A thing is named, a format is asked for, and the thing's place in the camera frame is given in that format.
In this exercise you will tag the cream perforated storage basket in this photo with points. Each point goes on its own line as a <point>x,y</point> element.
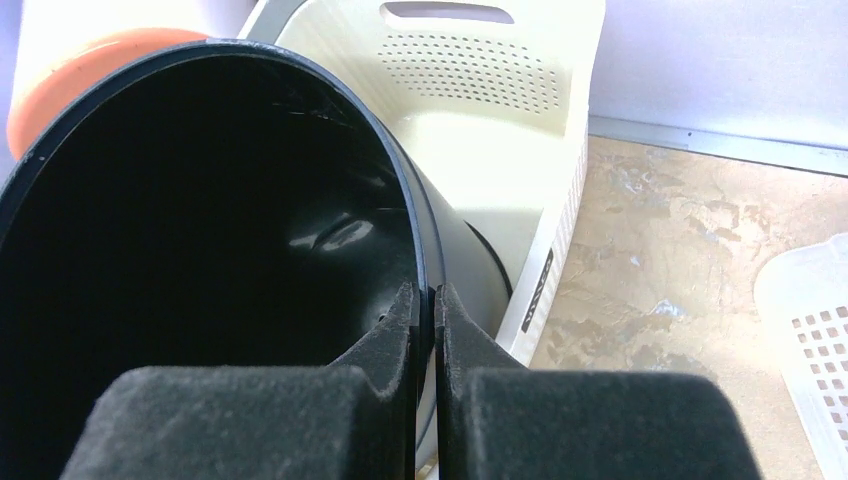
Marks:
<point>484,108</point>

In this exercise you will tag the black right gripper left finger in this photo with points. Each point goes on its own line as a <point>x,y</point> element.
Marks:
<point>351,419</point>

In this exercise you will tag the white lattice plastic basket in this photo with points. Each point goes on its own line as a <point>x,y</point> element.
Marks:
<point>801,297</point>

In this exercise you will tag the black cylindrical bucket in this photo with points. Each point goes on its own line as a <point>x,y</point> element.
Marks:
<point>215,203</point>

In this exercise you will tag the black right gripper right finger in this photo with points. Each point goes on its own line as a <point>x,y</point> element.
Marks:
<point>500,420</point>

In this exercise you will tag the white pastel drawer cabinet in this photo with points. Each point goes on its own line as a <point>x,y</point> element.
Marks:
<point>65,47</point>

